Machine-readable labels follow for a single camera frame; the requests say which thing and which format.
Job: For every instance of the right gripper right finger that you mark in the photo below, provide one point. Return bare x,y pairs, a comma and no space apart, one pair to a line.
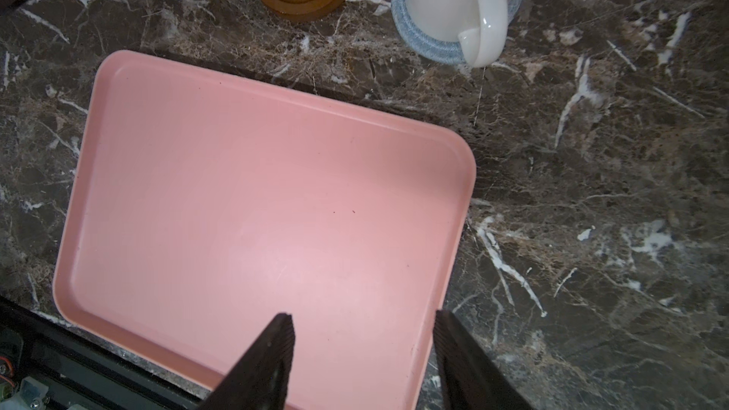
468,378

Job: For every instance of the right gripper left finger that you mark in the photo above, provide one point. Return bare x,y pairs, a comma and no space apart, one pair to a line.
260,379

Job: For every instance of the grey woven round coaster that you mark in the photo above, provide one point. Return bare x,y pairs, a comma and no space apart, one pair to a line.
449,53

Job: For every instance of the pink rectangular tray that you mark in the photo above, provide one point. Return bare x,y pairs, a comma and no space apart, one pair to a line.
204,204

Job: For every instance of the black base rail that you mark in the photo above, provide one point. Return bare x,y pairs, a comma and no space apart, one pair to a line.
44,366

